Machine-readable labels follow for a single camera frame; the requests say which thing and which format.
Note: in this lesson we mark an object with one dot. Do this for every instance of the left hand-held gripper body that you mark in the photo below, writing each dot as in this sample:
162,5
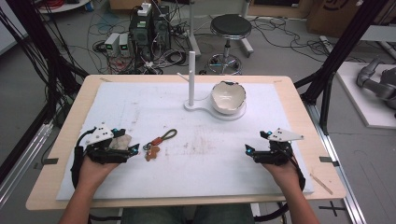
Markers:
99,135

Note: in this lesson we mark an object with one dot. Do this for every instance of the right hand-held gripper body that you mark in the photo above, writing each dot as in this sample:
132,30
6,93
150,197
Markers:
285,135

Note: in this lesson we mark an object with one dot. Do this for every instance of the grey cloth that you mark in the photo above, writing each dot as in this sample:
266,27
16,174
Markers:
120,142

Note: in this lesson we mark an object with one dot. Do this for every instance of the person's left hand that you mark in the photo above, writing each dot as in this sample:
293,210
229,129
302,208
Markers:
93,171

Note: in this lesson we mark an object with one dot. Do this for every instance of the person's right hand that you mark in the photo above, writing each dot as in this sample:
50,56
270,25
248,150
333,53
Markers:
283,174

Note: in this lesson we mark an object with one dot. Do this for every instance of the light wooden table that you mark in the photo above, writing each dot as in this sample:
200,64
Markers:
311,102

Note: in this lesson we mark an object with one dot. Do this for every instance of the black tape strip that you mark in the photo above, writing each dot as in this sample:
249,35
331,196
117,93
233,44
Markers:
327,159
49,161

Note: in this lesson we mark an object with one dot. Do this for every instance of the white eggshell-shaped bowl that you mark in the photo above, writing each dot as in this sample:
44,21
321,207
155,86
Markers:
229,97

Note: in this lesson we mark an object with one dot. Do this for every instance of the white table mat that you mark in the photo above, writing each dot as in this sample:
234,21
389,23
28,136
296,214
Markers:
193,161

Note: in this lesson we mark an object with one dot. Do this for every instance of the thin wooden stick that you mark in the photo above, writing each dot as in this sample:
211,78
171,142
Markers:
321,184

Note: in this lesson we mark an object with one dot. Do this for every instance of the person's jeans legs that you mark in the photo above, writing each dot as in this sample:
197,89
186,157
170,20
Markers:
186,214

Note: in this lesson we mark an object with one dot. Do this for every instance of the white floor platform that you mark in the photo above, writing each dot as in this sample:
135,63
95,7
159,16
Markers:
367,112

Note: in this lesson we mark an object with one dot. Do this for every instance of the white stand with pole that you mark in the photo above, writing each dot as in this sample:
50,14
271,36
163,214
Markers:
191,81

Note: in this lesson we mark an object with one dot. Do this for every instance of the small white power unit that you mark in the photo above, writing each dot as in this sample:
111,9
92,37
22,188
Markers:
112,43
124,44

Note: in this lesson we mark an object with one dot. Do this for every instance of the black computer tower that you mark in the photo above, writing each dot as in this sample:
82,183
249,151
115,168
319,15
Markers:
149,31

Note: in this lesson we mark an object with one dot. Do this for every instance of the black round stool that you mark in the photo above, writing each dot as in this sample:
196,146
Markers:
231,26

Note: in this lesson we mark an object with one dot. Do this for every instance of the white power strip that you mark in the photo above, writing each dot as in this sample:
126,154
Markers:
144,9

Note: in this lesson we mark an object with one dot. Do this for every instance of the brown cardboard box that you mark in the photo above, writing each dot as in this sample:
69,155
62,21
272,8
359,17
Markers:
339,15

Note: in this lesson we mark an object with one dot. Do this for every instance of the aluminium rail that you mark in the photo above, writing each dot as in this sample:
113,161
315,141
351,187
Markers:
25,161
339,174

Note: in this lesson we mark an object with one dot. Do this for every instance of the black metal frame post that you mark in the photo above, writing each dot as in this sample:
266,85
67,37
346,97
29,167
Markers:
34,46
342,56

